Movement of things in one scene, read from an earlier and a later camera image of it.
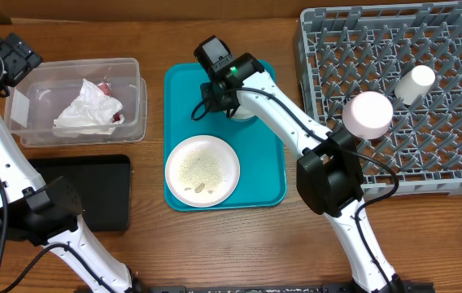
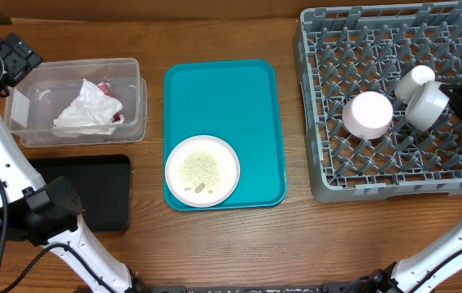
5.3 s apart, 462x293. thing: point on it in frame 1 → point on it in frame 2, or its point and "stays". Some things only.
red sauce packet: (107, 88) stays
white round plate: (202, 171) stays
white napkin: (92, 112) stays
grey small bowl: (247, 111) → (425, 106)
